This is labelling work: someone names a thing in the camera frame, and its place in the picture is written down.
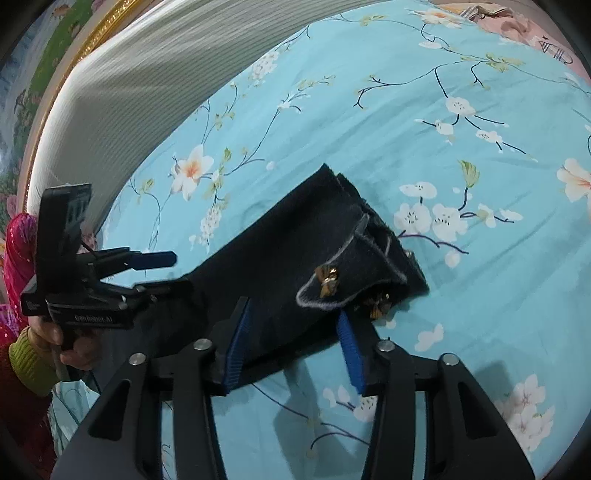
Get person's left hand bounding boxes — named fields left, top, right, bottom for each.
left=28, top=326, right=99, bottom=373

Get pink patterned pillow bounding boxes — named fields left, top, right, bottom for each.
left=429, top=0, right=587, bottom=88

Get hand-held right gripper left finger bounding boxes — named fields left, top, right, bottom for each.
left=51, top=297, right=253, bottom=480

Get floral blue bed sheet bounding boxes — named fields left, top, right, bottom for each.
left=48, top=0, right=591, bottom=480

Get gold framed wall picture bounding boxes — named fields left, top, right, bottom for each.
left=0, top=0, right=153, bottom=217

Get white ribbed headboard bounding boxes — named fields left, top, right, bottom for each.
left=26, top=0, right=384, bottom=232

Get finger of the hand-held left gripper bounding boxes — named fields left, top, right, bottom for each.
left=129, top=251, right=178, bottom=271
left=134, top=279, right=195, bottom=306

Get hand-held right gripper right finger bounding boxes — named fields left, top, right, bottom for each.
left=336, top=310, right=536, bottom=480

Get dark navy pants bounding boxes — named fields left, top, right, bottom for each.
left=90, top=163, right=430, bottom=396

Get pink sequined cloth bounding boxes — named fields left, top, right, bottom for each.
left=0, top=211, right=40, bottom=356

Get person's left forearm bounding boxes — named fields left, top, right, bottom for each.
left=0, top=329, right=59, bottom=480

